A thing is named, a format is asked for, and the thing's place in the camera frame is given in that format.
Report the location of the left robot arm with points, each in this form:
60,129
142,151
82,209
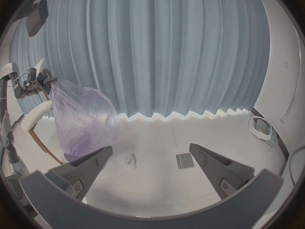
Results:
19,89

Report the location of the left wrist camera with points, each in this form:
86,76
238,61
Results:
32,71

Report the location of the white chair with wooden legs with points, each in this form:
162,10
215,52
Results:
35,116

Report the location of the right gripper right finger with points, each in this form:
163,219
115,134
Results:
221,173

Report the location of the crumpled white paper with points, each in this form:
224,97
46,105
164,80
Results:
130,162

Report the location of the purple plastic bag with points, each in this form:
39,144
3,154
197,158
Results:
78,113

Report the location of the white and grey plastic tub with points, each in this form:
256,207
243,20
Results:
262,130

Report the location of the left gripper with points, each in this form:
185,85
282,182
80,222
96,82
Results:
34,86

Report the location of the pale blue curtain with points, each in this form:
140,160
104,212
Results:
154,44

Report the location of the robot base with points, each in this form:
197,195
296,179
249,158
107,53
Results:
14,175

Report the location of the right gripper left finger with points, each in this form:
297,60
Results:
83,168

